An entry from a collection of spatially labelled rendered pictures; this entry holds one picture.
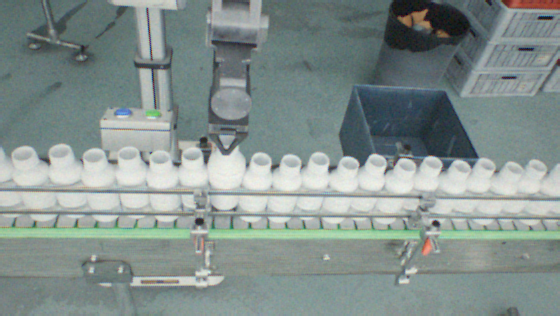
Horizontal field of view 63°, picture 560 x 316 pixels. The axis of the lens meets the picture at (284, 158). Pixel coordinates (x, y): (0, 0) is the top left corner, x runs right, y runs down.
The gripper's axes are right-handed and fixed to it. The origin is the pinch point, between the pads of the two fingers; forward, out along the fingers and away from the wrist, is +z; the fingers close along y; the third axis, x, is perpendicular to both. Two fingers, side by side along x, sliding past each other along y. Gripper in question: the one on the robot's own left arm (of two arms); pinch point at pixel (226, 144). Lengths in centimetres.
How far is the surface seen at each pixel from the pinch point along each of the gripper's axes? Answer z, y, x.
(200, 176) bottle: 6.7, -2.1, 4.4
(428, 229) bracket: 10.4, -10.8, -39.8
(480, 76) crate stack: 97, 174, -170
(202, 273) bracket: 25.8, -11.4, 3.5
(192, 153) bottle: 4.2, 1.4, 6.1
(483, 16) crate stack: 63, 189, -162
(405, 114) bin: 34, 53, -61
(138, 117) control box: 7.9, 15.1, 18.0
